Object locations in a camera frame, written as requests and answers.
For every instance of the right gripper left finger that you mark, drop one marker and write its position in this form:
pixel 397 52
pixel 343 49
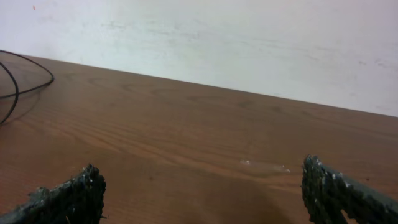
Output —
pixel 78 200

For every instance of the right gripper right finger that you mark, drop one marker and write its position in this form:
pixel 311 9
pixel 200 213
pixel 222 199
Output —
pixel 331 197

